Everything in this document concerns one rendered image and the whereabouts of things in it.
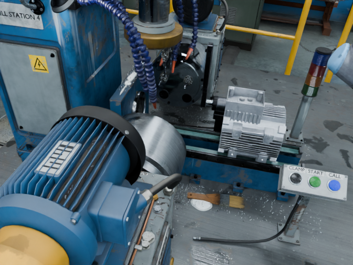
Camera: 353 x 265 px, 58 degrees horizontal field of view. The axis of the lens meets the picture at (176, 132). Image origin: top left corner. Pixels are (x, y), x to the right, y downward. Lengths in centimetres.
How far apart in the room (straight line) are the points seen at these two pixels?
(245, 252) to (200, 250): 14
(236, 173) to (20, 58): 80
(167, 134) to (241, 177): 43
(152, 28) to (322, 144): 95
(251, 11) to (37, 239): 398
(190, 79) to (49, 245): 96
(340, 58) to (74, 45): 78
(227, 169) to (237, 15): 326
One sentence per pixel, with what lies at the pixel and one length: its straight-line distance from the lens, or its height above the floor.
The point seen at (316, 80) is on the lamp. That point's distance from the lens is 137.
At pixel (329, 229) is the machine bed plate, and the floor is 80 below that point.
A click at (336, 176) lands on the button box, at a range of 97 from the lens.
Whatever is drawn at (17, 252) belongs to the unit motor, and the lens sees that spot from 42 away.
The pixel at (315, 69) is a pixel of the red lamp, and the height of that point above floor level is 115.
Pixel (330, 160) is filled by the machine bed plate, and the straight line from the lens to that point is 149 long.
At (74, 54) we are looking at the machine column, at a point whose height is 129.
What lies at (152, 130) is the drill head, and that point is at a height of 116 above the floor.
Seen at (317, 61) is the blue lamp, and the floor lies 118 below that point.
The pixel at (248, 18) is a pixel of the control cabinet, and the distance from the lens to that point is 427.
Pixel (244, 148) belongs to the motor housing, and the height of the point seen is 100.
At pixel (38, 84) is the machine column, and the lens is 107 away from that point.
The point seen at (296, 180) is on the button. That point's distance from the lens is 93.
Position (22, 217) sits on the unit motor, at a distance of 46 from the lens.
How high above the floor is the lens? 168
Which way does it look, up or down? 38 degrees down
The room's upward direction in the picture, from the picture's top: 4 degrees clockwise
